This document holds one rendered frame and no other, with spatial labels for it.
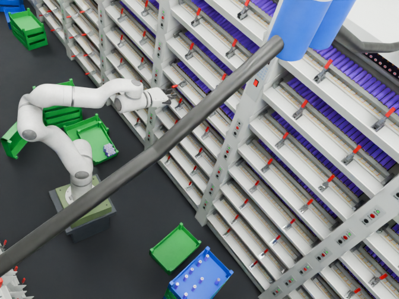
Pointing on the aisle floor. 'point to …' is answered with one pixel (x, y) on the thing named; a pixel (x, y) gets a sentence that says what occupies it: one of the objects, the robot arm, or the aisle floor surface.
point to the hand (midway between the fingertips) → (170, 94)
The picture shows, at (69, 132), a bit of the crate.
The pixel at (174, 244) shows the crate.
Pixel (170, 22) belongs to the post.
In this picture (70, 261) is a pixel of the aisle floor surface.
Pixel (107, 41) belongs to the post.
